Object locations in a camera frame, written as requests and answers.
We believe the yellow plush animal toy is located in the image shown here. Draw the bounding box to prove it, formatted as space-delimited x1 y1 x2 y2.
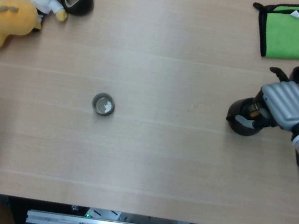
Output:
0 0 46 56

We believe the dark green tea cup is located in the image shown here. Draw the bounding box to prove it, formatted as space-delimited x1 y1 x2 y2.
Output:
90 91 117 118

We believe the right robot hand grey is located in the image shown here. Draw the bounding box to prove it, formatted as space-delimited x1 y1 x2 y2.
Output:
233 62 299 138

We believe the green microfiber cloth black trim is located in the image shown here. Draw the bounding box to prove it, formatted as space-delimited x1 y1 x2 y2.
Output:
245 0 299 63

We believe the black cast iron teapot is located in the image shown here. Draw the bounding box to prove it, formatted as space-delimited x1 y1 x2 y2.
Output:
224 94 275 140

